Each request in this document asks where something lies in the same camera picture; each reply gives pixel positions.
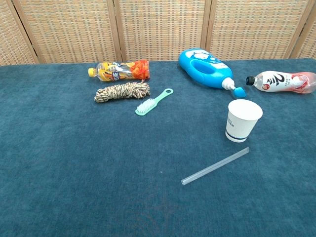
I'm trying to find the blue detergent bottle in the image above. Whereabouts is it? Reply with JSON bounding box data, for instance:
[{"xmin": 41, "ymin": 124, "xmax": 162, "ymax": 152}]
[{"xmin": 178, "ymin": 48, "xmax": 247, "ymax": 98}]

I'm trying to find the transparent plastic straw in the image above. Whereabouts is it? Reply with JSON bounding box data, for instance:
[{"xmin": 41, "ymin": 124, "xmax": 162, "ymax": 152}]
[{"xmin": 180, "ymin": 147, "xmax": 250, "ymax": 187}]

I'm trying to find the white pink label bottle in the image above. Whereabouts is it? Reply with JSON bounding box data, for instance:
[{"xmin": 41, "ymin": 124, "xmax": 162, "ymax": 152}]
[{"xmin": 245, "ymin": 70, "xmax": 316, "ymax": 95}]

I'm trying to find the white paper cup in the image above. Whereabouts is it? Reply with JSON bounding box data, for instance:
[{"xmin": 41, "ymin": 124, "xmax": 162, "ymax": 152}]
[{"xmin": 225, "ymin": 99, "xmax": 263, "ymax": 143}]

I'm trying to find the mint green scrub brush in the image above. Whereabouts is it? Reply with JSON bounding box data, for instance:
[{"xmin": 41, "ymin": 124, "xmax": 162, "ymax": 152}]
[{"xmin": 135, "ymin": 88, "xmax": 174, "ymax": 116}]

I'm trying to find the orange label drink bottle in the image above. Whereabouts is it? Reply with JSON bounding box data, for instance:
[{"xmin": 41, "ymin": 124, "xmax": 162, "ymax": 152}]
[{"xmin": 88, "ymin": 60, "xmax": 151, "ymax": 82}]

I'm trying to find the blue plush table cloth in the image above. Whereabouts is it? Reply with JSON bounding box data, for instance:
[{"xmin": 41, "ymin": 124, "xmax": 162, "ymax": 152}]
[{"xmin": 0, "ymin": 58, "xmax": 316, "ymax": 237}]

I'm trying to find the beige braided rope bundle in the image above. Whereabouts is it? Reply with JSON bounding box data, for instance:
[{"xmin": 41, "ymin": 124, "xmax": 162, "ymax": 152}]
[{"xmin": 94, "ymin": 79, "xmax": 151, "ymax": 103}]

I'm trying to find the woven bamboo folding screen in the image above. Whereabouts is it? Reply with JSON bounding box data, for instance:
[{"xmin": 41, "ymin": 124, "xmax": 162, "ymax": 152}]
[{"xmin": 0, "ymin": 0, "xmax": 316, "ymax": 66}]

